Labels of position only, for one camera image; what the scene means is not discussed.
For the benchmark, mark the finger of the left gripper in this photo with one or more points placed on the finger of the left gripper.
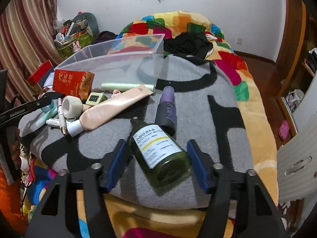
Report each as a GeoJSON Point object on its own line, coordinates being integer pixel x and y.
{"type": "Point", "coordinates": [34, 105]}

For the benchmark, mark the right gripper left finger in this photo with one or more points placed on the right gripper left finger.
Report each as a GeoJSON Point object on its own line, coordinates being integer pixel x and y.
{"type": "Point", "coordinates": [113, 165]}

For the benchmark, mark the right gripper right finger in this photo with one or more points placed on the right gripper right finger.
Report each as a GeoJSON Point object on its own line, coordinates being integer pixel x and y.
{"type": "Point", "coordinates": [202, 166]}

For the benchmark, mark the teal tube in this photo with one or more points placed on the teal tube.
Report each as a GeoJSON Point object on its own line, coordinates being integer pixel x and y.
{"type": "Point", "coordinates": [48, 115]}

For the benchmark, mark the white ointment tube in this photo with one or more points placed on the white ointment tube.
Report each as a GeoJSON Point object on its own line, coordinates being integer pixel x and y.
{"type": "Point", "coordinates": [53, 122]}

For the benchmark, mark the white tape roll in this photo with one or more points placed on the white tape roll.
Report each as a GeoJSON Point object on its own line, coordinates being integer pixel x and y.
{"type": "Point", "coordinates": [72, 107]}

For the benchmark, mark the white gold pen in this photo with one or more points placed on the white gold pen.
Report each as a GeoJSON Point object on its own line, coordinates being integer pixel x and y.
{"type": "Point", "coordinates": [62, 121]}

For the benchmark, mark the red cigarette box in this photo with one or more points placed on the red cigarette box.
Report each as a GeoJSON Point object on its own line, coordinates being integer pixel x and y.
{"type": "Point", "coordinates": [73, 83]}

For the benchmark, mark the green glass bottle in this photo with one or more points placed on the green glass bottle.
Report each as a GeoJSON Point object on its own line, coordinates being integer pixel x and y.
{"type": "Point", "coordinates": [162, 160]}

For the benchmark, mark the mahjong tile block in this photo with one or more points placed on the mahjong tile block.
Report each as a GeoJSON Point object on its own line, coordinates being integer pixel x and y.
{"type": "Point", "coordinates": [95, 98]}

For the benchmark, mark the pink cosmetic tube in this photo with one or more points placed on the pink cosmetic tube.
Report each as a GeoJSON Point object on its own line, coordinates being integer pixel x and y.
{"type": "Point", "coordinates": [100, 114]}

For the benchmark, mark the braided rope toy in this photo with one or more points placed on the braided rope toy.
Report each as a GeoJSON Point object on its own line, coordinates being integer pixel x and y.
{"type": "Point", "coordinates": [109, 93]}

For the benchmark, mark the purple spray bottle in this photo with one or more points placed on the purple spray bottle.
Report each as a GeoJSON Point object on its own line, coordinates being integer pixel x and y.
{"type": "Point", "coordinates": [166, 111]}

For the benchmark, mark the light green roll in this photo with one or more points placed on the light green roll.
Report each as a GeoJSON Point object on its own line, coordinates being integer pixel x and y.
{"type": "Point", "coordinates": [125, 86]}

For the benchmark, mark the red flat box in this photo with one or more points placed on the red flat box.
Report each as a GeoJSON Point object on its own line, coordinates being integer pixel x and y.
{"type": "Point", "coordinates": [42, 70]}

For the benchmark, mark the grey black blanket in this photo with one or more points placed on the grey black blanket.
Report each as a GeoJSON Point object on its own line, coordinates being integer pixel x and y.
{"type": "Point", "coordinates": [206, 111]}

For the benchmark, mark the green clutter basket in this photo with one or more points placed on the green clutter basket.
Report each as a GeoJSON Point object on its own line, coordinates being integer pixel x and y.
{"type": "Point", "coordinates": [65, 47]}

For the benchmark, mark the colourful patchwork quilt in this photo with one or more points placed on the colourful patchwork quilt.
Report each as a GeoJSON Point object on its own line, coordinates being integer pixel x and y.
{"type": "Point", "coordinates": [132, 220]}

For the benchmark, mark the rabbit figurine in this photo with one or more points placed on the rabbit figurine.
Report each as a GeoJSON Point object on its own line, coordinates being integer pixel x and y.
{"type": "Point", "coordinates": [76, 46]}

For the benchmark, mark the striped curtain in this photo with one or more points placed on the striped curtain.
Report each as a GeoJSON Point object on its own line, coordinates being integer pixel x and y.
{"type": "Point", "coordinates": [27, 42]}

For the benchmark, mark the pink croc shoe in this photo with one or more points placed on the pink croc shoe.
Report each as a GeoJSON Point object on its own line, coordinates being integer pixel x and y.
{"type": "Point", "coordinates": [283, 130]}

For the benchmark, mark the dark purple clothing pile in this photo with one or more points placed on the dark purple clothing pile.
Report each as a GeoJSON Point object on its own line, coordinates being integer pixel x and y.
{"type": "Point", "coordinates": [104, 36]}

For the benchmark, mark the grey green plush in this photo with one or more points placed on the grey green plush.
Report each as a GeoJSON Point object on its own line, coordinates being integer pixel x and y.
{"type": "Point", "coordinates": [88, 22]}

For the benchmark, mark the white plastic chair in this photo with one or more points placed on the white plastic chair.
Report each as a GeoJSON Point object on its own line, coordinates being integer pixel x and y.
{"type": "Point", "coordinates": [296, 165]}

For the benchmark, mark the clear plastic storage bin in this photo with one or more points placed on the clear plastic storage bin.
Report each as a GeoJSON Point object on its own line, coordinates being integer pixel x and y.
{"type": "Point", "coordinates": [135, 59]}

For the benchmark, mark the black clothing pile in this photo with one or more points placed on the black clothing pile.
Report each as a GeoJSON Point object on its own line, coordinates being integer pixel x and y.
{"type": "Point", "coordinates": [189, 43]}

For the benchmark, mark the wooden wardrobe shelf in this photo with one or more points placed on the wooden wardrobe shelf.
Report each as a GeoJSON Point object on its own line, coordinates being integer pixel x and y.
{"type": "Point", "coordinates": [292, 64]}

